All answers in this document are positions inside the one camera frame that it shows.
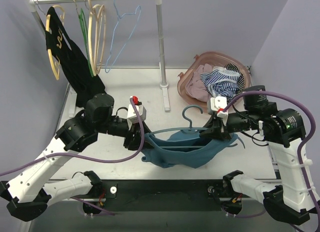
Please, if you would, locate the teal plastic hanger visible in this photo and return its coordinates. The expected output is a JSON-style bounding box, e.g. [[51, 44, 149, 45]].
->
[[150, 104, 246, 148]]

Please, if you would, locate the teal tank top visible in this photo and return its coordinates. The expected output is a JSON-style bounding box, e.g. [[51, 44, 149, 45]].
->
[[141, 131, 239, 168]]

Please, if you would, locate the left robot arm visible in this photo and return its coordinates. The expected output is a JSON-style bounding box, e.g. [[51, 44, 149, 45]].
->
[[0, 93, 147, 221]]

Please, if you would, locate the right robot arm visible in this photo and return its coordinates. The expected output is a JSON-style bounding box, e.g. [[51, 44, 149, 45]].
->
[[200, 85, 320, 226]]

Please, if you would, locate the beige wooden hanger front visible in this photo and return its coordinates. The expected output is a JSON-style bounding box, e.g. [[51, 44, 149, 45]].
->
[[87, 4, 101, 77]]

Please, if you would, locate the cream wooden hanger with garment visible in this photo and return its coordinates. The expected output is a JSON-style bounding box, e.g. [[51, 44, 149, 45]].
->
[[45, 5, 65, 80]]

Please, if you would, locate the green thin hanger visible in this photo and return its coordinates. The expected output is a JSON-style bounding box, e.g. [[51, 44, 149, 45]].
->
[[73, 1, 95, 77]]

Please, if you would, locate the pale pink garment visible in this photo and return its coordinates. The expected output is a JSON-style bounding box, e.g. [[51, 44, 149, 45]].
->
[[185, 64, 213, 103]]

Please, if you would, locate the blue white striped garment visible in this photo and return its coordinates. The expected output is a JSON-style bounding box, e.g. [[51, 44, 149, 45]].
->
[[200, 67, 241, 99]]

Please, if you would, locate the black white striped garment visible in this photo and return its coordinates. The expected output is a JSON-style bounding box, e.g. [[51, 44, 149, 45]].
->
[[221, 63, 246, 97]]

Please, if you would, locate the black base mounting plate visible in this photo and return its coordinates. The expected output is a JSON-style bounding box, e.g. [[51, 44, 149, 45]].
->
[[82, 179, 253, 214]]

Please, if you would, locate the pink plastic laundry basket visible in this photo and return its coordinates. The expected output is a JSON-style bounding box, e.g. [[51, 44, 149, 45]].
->
[[177, 52, 251, 111]]

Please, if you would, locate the black hanging garment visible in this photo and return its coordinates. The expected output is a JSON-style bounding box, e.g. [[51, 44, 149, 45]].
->
[[45, 6, 106, 107]]

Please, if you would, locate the white clothes rack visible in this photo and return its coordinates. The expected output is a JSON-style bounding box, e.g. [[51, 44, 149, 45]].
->
[[23, 0, 171, 112]]

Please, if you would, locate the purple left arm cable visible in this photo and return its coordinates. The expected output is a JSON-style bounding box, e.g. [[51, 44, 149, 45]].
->
[[0, 98, 145, 216]]

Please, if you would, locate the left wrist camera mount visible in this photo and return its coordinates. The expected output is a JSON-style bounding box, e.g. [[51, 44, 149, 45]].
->
[[126, 96, 147, 126]]

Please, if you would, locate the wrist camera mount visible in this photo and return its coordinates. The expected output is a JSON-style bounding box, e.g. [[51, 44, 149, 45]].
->
[[126, 96, 147, 126], [207, 96, 228, 119]]

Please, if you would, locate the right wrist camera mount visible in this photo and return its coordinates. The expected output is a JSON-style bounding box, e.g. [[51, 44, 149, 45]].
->
[[207, 96, 228, 119]]

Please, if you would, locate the light blue wire hanger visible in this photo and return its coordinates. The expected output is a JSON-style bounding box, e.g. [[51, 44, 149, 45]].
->
[[104, 0, 142, 74]]

